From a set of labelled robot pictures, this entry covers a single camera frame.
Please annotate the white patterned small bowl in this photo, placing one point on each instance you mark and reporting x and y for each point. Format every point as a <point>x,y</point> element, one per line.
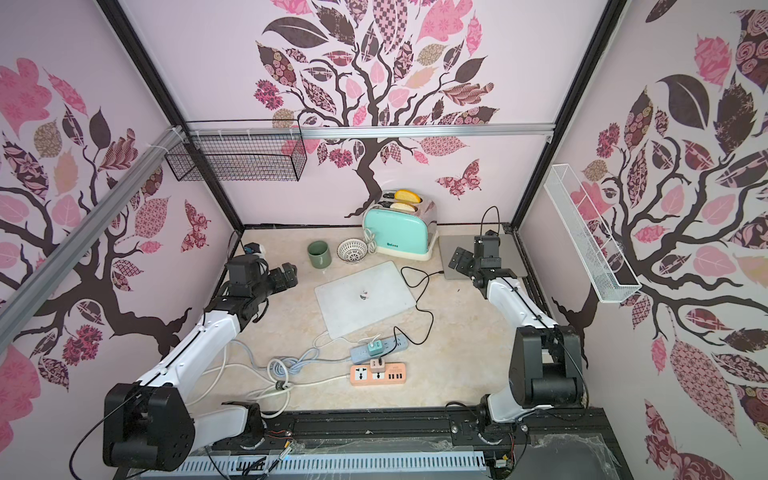
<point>352,250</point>

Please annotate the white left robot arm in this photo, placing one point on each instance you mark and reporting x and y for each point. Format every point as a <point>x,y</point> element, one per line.
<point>147,423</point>

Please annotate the yellow bread slice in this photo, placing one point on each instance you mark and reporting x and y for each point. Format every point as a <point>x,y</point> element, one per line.
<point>407,196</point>

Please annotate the mint green toaster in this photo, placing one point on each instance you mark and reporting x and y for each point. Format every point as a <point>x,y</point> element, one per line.
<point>402,230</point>

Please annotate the white laptop with sticker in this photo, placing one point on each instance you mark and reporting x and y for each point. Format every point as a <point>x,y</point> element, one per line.
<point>362,299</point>

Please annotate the silver grey laptop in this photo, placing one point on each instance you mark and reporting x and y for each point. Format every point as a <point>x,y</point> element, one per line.
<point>509,254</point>

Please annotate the orange power strip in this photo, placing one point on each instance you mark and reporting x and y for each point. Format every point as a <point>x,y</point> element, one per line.
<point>392,374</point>

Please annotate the black wire wall basket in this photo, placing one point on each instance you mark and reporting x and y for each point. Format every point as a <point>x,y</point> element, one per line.
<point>266,153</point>

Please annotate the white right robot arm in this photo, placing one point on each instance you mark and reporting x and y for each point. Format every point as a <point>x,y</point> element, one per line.
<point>544,371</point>

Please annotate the white perforated cable duct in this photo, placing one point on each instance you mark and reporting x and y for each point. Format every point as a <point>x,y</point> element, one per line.
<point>321,466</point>

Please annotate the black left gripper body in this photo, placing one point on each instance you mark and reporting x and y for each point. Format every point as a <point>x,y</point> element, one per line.
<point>273,283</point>

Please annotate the green ceramic mug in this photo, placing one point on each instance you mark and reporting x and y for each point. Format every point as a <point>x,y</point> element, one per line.
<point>319,254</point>

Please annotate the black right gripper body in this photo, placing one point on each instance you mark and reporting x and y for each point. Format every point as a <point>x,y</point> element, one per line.
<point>464,261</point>

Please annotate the white wire wall basket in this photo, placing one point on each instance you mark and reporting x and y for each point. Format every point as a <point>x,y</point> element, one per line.
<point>580,206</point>

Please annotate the grey power strip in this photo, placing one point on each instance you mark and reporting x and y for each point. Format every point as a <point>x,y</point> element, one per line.
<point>359,354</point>

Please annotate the mint green charger plug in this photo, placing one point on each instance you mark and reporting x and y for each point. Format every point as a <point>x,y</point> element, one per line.
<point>375,348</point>

